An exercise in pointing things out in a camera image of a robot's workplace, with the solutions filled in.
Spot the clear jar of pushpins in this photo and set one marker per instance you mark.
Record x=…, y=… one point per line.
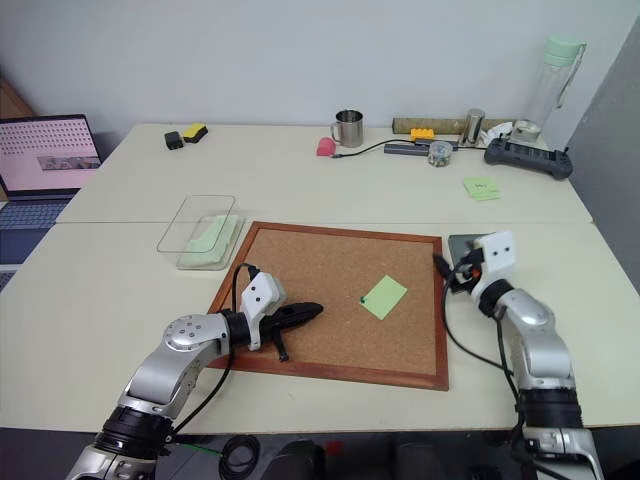
x=440, y=154

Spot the pile of green notes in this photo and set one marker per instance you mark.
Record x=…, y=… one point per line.
x=210, y=242

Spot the small black box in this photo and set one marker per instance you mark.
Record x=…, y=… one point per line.
x=174, y=140

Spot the white crumpled item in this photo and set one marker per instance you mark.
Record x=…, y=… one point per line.
x=497, y=134

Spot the open laptop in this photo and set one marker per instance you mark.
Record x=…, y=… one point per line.
x=45, y=150

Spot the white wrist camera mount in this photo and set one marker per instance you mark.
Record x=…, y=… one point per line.
x=260, y=295
x=495, y=260

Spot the long brown roll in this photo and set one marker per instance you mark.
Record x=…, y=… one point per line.
x=430, y=124

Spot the steel cylinder cup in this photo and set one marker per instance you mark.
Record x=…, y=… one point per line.
x=474, y=127

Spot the clear bottle with green lid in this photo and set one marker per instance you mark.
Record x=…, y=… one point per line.
x=550, y=85

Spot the pink rounded object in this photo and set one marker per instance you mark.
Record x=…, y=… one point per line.
x=326, y=148

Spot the clear plastic box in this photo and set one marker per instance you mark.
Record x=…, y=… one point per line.
x=172, y=240

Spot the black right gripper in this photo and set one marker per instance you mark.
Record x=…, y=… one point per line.
x=464, y=275

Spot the yellow and black eraser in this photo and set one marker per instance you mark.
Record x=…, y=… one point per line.
x=196, y=133

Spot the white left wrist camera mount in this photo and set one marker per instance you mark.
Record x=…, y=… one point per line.
x=260, y=295

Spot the steel mug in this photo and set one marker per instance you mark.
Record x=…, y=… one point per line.
x=350, y=129

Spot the single green sticky note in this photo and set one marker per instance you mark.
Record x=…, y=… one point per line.
x=386, y=297

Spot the green sticky note pad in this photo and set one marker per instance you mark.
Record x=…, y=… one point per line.
x=481, y=189

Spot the small round clear container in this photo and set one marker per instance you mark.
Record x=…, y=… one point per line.
x=527, y=131

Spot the grey USB hub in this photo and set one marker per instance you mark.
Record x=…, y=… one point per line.
x=402, y=148

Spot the yellow toy brick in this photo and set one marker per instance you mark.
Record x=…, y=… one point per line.
x=422, y=134

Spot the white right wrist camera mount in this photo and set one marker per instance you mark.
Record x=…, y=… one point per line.
x=495, y=260

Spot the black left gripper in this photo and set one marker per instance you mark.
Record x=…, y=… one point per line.
x=280, y=320

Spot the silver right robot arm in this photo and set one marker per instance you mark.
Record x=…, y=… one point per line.
x=540, y=340

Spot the dark grey handheld controller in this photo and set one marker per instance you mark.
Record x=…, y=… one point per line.
x=527, y=157

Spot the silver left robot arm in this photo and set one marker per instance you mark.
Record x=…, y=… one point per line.
x=185, y=336

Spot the cork board with wooden frame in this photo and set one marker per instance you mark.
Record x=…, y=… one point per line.
x=325, y=280

